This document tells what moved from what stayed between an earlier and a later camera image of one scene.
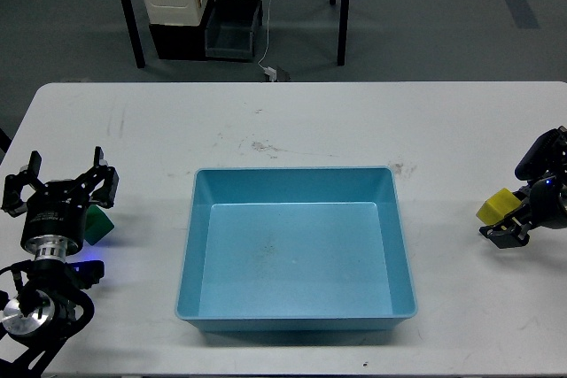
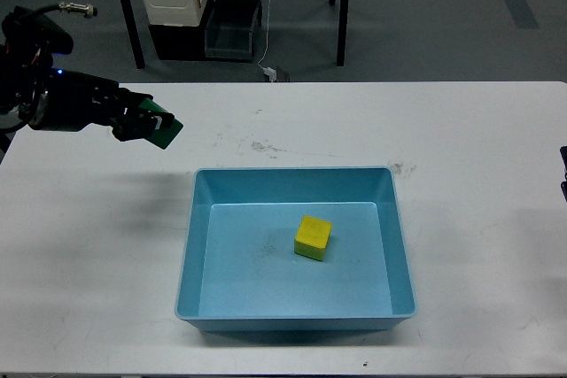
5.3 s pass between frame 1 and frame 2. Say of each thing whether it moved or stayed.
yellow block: moved
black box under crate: stayed
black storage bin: stayed
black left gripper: moved
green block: moved
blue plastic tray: stayed
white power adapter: stayed
